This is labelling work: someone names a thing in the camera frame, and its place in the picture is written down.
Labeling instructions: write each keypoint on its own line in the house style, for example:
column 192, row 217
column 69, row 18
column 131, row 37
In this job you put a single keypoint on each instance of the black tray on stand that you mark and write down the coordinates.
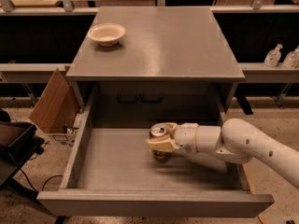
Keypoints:
column 18, row 143

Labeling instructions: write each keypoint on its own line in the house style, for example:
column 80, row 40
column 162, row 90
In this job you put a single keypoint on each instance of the open grey top drawer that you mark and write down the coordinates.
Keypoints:
column 112, row 173

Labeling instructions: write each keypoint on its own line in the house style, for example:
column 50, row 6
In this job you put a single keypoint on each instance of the grey cabinet with top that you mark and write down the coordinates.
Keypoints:
column 161, row 44

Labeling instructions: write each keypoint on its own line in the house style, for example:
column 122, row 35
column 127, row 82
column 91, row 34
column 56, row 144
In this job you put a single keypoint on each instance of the right black drawer handle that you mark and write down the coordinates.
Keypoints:
column 151, row 98

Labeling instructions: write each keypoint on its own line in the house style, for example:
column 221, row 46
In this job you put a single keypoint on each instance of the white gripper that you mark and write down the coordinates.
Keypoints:
column 185, row 137

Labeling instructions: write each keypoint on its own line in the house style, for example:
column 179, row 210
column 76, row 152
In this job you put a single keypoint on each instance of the left black drawer handle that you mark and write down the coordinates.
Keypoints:
column 127, row 98

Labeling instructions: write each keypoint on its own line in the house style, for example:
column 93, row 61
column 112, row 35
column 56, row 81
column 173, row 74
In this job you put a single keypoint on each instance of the black drawer handle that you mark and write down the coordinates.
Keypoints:
column 127, row 98
column 151, row 98

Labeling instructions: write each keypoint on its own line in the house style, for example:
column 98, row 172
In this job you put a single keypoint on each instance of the orange soda can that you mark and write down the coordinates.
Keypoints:
column 159, row 130

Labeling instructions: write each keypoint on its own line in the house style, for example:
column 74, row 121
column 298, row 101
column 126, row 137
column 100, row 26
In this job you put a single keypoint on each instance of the white paper bowl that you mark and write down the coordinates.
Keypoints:
column 106, row 34

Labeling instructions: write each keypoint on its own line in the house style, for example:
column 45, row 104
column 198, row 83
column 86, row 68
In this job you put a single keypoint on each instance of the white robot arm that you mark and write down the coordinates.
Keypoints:
column 236, row 141

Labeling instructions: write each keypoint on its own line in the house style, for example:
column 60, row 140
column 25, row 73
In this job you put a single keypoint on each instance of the brown cardboard box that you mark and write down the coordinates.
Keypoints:
column 55, row 112

